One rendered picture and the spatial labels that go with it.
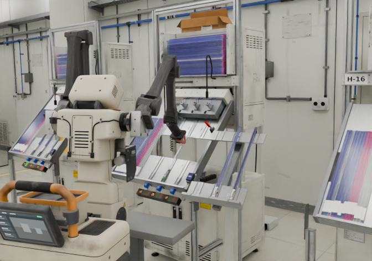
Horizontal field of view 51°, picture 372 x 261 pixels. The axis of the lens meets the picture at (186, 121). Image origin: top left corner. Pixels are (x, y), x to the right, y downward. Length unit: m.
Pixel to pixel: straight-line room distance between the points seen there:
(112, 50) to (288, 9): 1.77
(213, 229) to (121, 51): 1.97
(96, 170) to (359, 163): 1.24
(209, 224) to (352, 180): 1.07
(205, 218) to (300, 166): 1.65
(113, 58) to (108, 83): 2.00
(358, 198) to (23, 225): 1.40
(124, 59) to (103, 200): 2.25
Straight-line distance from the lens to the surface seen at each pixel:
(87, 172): 1.81
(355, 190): 1.96
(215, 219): 2.64
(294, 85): 4.01
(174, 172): 2.44
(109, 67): 3.72
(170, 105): 2.29
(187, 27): 3.23
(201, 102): 2.67
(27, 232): 1.51
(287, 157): 4.12
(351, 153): 2.09
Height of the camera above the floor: 1.36
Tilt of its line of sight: 6 degrees down
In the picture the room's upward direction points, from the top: 1 degrees counter-clockwise
